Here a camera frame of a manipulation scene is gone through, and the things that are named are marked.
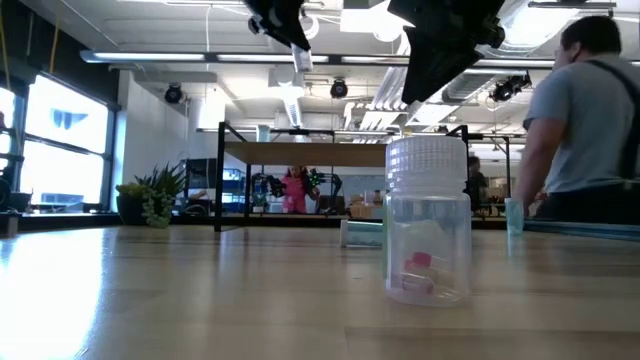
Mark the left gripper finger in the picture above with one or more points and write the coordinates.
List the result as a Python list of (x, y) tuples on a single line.
[(295, 35)]

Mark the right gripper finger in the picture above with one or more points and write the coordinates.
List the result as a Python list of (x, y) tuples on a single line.
[(432, 62)]

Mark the clear wide medicine bottle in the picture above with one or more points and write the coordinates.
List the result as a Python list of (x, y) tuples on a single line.
[(302, 60), (427, 170)]

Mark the black ceiling spotlight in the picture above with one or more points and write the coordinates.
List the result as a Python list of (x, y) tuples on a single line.
[(339, 88), (173, 93)]

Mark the black ceiling track lights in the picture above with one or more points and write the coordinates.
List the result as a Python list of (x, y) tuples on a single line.
[(510, 87)]

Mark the person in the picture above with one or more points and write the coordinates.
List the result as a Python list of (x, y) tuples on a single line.
[(295, 192), (585, 125), (476, 182)]

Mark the long ceiling light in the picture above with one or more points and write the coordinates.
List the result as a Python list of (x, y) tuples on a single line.
[(150, 56)]

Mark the cardboard box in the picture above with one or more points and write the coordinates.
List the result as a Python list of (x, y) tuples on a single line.
[(362, 211)]

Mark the potted green succulent plant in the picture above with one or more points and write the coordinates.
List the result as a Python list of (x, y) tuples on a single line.
[(155, 200)]

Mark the blue bench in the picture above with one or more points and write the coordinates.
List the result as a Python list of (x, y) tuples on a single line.
[(590, 231)]

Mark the large window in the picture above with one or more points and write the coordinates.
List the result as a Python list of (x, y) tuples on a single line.
[(65, 150)]

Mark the white ventilation duct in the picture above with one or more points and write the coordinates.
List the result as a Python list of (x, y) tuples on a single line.
[(292, 105)]

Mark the wooden shelf black frame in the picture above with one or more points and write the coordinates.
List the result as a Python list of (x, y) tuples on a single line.
[(300, 154)]

